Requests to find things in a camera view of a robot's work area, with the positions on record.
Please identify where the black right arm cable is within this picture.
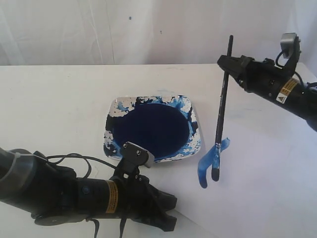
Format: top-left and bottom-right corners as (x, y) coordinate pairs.
(274, 51), (317, 92)

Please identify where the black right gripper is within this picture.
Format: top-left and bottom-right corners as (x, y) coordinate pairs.
(217, 55), (295, 99)

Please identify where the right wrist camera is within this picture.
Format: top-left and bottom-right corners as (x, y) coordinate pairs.
(280, 33), (301, 72)

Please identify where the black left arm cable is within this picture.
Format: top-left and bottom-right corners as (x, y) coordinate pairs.
(46, 153), (114, 179)

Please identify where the white square dish blue paint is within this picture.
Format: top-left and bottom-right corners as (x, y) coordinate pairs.
(104, 95), (202, 163)

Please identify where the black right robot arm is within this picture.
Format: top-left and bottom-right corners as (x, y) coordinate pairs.
(217, 55), (317, 131)

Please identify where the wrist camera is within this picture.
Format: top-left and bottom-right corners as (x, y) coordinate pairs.
(280, 33), (301, 72)
(120, 141), (155, 169)

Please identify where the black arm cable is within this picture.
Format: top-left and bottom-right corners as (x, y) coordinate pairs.
(46, 153), (114, 179)
(274, 51), (317, 92)

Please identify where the white backdrop cloth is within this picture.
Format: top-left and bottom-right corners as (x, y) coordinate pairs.
(0, 0), (317, 65)

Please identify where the white paper sheet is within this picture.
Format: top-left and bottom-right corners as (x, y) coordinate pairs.
(155, 109), (317, 238)

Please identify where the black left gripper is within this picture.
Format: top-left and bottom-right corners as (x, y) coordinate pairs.
(76, 176), (177, 230)

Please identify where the black paintbrush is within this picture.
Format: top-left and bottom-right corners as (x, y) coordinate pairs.
(211, 35), (234, 182)

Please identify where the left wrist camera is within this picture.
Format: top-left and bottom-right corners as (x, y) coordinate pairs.
(120, 141), (155, 169)

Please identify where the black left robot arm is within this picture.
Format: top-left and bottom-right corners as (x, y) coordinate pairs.
(0, 149), (177, 232)

